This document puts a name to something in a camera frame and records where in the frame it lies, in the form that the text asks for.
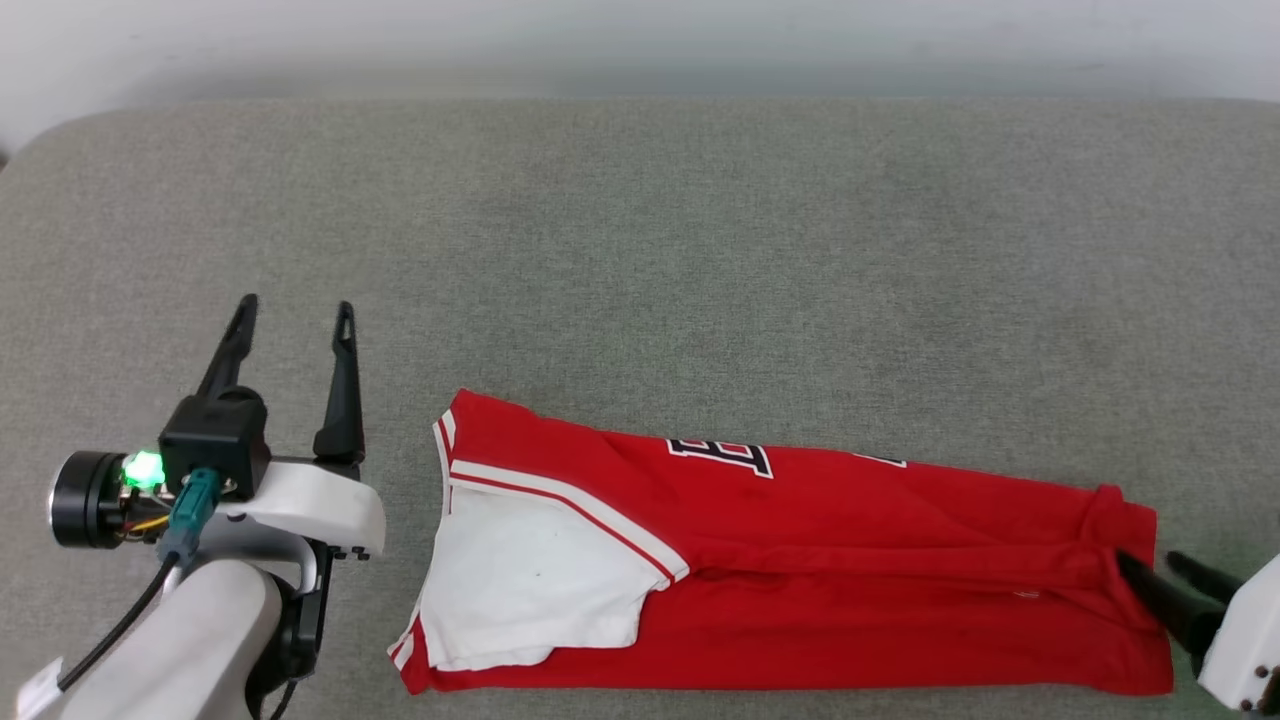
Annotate teal cable connector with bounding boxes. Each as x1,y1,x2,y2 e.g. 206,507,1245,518
154,467,224,567

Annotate thin black camera cable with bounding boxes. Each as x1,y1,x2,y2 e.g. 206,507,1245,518
55,553,183,693

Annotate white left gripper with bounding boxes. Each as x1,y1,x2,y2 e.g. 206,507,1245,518
196,294,387,561

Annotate red and white jersey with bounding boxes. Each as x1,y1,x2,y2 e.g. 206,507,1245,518
387,388,1177,698

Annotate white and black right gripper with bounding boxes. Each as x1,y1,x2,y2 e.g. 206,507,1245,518
1115,550,1280,714

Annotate grey-green fabric sofa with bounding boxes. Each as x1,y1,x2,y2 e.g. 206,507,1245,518
0,96,1280,720

